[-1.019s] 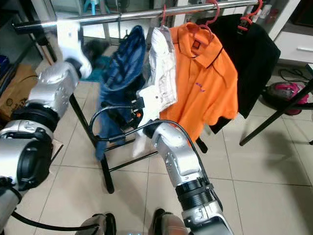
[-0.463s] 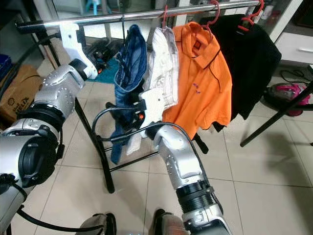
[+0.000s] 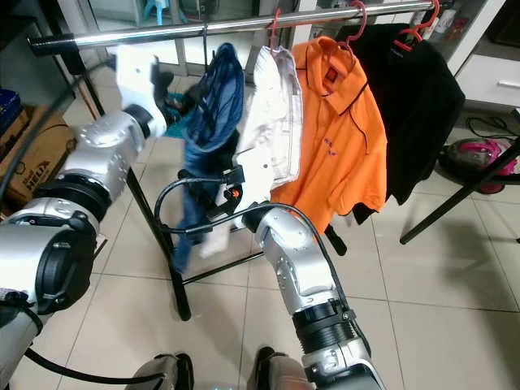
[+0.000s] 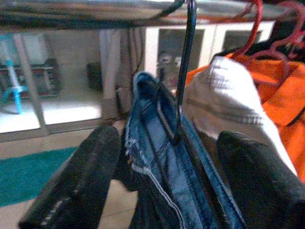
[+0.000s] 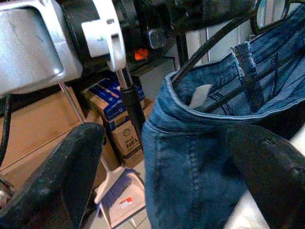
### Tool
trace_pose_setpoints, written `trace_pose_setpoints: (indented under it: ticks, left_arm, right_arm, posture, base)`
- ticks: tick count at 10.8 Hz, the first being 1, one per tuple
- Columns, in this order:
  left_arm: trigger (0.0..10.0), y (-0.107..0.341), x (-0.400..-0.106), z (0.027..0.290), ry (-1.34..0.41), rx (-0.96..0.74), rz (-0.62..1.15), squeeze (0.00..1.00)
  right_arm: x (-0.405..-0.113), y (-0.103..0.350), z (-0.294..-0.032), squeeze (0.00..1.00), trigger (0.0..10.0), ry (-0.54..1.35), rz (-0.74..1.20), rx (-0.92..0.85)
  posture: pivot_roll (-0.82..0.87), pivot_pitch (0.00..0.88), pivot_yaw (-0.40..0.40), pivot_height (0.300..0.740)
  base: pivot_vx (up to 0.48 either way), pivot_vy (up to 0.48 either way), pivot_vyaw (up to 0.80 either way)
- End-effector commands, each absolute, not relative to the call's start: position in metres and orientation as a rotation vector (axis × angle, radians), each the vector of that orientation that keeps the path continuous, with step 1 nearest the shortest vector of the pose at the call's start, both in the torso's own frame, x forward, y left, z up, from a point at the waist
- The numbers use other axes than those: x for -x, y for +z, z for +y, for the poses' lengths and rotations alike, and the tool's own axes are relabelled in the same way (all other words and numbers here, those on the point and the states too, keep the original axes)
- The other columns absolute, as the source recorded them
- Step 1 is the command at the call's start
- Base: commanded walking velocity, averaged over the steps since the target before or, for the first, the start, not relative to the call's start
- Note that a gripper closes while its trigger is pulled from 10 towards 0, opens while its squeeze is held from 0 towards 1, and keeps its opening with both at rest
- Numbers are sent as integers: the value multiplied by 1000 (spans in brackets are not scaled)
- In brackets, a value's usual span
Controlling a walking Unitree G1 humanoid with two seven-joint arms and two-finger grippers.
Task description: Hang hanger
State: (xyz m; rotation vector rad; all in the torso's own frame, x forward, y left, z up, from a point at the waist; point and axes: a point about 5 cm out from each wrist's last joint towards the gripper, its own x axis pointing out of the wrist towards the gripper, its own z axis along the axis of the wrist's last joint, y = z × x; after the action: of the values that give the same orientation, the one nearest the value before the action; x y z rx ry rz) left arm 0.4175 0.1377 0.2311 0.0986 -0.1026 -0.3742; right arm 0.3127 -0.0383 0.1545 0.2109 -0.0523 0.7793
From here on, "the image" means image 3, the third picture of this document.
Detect blue printed carton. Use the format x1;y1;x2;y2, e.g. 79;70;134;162
0;88;23;137

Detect white cabinet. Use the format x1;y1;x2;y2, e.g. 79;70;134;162
451;0;520;111

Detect blue jeans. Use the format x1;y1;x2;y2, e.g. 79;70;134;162
171;41;246;275

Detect red clothes hanger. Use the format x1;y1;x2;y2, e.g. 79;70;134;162
343;0;369;48
392;0;441;53
266;8;285;51

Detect orange polo shirt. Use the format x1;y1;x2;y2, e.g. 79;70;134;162
270;36;389;234

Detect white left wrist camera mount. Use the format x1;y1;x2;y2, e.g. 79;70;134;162
115;43;170;124

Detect grey robot leg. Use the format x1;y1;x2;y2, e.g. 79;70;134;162
126;352;196;390
252;348;319;390

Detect chrome black clothes rack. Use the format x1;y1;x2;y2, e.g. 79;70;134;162
28;0;440;322

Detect printed brown cardboard box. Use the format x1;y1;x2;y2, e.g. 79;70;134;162
6;110;80;209

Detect pink vacuum cleaner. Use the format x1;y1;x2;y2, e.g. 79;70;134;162
439;136;520;196

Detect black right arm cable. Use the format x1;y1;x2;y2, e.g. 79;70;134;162
153;177;354;314

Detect grey left robot leg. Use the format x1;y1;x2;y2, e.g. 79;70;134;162
126;352;196;390

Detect grey right robot leg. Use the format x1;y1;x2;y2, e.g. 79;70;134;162
252;348;319;390

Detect black cabinet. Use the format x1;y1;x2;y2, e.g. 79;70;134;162
0;0;50;82

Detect teal floor mat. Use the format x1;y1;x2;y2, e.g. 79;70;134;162
165;110;196;141

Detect blue plastic stool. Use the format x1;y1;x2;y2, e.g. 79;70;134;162
142;0;173;25

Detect small white cloth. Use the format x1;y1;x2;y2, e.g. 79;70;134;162
199;227;232;258

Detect white short sleeve shirt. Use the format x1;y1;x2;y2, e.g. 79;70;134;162
232;45;307;210

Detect black shirt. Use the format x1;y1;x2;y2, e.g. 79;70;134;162
337;22;467;226

